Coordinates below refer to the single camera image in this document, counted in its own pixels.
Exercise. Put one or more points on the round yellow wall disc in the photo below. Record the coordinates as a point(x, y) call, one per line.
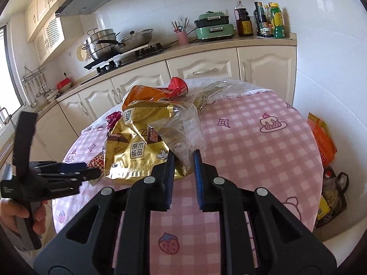
point(81, 53)

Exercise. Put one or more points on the dark soy sauce bottle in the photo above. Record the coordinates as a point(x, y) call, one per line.
point(259, 15)

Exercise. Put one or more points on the clear wrapper with gold print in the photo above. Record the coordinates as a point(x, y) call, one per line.
point(210, 93)

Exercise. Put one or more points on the cream kitchen base cabinets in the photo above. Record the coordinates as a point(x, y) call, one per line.
point(206, 63)

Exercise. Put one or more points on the black shopping bag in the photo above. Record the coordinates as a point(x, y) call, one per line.
point(341, 183)

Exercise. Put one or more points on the green bottle with yellow cap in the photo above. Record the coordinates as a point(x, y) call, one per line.
point(278, 23)

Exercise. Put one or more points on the pink checked tablecloth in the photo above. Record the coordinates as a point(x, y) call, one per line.
point(243, 154)

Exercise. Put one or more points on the small sauce jar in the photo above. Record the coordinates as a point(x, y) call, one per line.
point(266, 31)

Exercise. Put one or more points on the clear plastic bag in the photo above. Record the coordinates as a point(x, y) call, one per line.
point(180, 131)

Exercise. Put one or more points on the kitchen window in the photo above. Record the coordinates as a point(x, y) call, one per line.
point(8, 77)

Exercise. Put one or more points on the cream wall cabinets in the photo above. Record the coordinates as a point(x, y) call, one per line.
point(43, 11)

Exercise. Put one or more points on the wall rack of hanging utensils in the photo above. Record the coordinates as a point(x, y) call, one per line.
point(37, 83)

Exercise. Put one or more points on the yellow packet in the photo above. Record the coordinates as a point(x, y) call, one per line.
point(322, 209)

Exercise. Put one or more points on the orange snack bag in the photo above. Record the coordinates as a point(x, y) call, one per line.
point(324, 143)

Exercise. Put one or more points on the crushed orange soda can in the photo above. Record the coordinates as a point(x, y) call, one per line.
point(140, 94)

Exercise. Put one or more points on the black gas stove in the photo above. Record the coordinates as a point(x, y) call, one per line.
point(149, 51)

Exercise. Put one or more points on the crushed red soda can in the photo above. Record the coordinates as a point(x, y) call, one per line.
point(177, 87)

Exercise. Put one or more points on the magenta snack wrapper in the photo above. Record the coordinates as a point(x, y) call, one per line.
point(113, 118)

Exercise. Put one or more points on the red rectangular bowl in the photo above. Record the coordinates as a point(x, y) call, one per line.
point(64, 84)

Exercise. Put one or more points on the gold snack bag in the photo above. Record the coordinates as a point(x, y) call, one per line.
point(129, 154)

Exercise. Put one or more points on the clear bottle with yellow cap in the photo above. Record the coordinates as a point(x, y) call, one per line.
point(268, 13)

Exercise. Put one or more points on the green electric cooker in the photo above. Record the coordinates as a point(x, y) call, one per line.
point(215, 25)

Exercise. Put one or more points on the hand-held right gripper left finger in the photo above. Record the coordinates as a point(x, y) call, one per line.
point(169, 177)

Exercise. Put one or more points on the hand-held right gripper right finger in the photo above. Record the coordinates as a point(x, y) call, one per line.
point(197, 183)

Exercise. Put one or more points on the brown oil bottle yellow label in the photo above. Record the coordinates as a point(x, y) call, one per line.
point(244, 25)

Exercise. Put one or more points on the bundle of chopsticks and spoons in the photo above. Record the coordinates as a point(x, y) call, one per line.
point(179, 28)

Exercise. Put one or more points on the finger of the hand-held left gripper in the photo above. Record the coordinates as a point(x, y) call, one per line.
point(89, 174)
point(71, 166)

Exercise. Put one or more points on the beige stone countertop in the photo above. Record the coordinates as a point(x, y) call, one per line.
point(229, 42)

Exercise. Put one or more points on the pink utensil holder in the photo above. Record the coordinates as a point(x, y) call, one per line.
point(182, 37)

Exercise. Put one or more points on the person's left forearm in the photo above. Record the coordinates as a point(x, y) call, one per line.
point(14, 253)

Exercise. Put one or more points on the person's left hand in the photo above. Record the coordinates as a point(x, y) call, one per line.
point(10, 212)

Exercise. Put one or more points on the steel wok with glass lid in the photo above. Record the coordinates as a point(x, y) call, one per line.
point(134, 40)

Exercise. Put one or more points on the steel steamer pot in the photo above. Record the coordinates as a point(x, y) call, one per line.
point(103, 48)

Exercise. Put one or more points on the red checked snack wrapper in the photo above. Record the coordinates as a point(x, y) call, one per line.
point(96, 161)

